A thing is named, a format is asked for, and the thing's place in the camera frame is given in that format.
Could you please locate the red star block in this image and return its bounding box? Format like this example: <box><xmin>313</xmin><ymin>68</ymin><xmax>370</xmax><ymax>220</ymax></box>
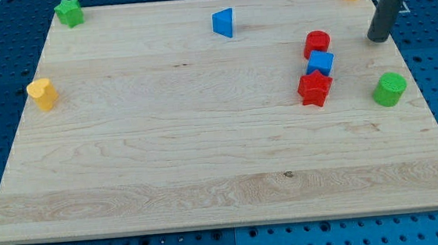
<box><xmin>297</xmin><ymin>70</ymin><xmax>333</xmax><ymax>107</ymax></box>

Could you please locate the green star block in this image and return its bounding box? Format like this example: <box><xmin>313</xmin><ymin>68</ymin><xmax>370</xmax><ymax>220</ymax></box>
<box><xmin>54</xmin><ymin>0</ymin><xmax>84</xmax><ymax>28</ymax></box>

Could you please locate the light wooden board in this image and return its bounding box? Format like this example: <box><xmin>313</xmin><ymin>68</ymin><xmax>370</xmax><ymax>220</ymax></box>
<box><xmin>0</xmin><ymin>0</ymin><xmax>438</xmax><ymax>245</ymax></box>

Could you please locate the blue triangle block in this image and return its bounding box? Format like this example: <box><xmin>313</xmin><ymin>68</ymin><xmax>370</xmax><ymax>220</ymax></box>
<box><xmin>212</xmin><ymin>7</ymin><xmax>234</xmax><ymax>38</ymax></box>

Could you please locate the blue cube block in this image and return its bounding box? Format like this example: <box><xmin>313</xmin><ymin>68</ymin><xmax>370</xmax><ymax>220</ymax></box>
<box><xmin>306</xmin><ymin>50</ymin><xmax>334</xmax><ymax>76</ymax></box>

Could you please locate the red cylinder block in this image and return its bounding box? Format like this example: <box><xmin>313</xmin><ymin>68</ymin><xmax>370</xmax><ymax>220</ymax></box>
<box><xmin>303</xmin><ymin>30</ymin><xmax>331</xmax><ymax>59</ymax></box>

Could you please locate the green cylinder block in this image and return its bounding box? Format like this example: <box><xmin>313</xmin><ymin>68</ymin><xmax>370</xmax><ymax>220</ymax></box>
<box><xmin>372</xmin><ymin>72</ymin><xmax>408</xmax><ymax>107</ymax></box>

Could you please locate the yellow heart block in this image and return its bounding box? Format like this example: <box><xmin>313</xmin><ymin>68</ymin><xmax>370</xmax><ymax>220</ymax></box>
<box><xmin>27</xmin><ymin>77</ymin><xmax>59</xmax><ymax>112</ymax></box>

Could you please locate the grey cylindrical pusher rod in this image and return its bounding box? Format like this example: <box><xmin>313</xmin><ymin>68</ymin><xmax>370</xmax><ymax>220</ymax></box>
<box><xmin>367</xmin><ymin>0</ymin><xmax>404</xmax><ymax>43</ymax></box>

